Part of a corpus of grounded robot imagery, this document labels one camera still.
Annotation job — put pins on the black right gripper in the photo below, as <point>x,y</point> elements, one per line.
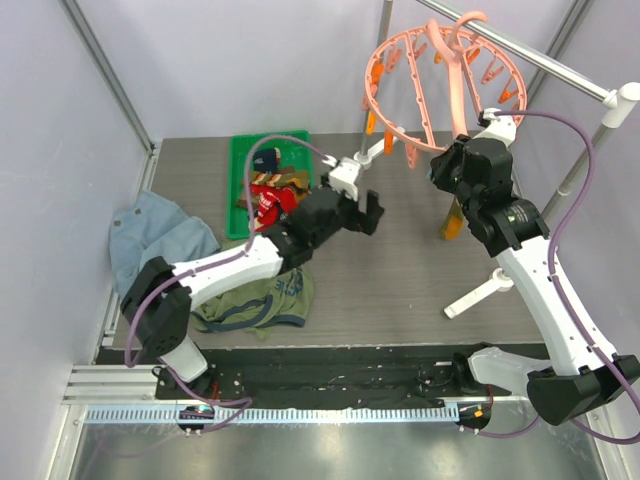
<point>443,167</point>

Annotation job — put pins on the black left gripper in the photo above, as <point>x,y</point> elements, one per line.
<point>360,221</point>

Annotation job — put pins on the green striped sock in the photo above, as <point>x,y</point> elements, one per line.
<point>453,222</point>
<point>299,181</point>

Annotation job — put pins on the orange clothespin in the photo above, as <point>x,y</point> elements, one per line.
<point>507,94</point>
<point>388,142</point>
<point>370,124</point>

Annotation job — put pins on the red patterned sock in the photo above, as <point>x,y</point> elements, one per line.
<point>273,204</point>

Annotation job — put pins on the navy santa sock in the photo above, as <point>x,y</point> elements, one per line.
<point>267,160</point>

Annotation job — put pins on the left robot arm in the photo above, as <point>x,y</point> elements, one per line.
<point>159,302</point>

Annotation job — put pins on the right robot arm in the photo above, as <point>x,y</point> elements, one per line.
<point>584,371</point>

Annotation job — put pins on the pink round sock hanger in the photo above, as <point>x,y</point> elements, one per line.
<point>427,84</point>

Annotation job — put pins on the green plastic tray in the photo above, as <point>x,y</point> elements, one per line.
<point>293,155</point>

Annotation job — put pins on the silver rack upright pole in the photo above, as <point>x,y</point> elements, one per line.
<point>577,171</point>

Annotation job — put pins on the silver horizontal rack bar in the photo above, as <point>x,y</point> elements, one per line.
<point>545,62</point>

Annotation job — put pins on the olive green t-shirt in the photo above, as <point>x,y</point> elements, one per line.
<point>258,306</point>

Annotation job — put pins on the white rack corner joint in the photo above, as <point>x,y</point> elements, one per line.
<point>620,103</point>

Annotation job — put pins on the light blue cloth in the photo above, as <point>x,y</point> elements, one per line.
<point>154,227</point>

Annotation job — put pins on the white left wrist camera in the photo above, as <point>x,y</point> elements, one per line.
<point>343,176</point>

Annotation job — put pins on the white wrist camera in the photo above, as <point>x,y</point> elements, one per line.
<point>497,126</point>
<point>343,176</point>

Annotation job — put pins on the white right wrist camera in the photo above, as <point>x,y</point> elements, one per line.
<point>497,126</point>

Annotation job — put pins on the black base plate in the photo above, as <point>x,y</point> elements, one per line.
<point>329,378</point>

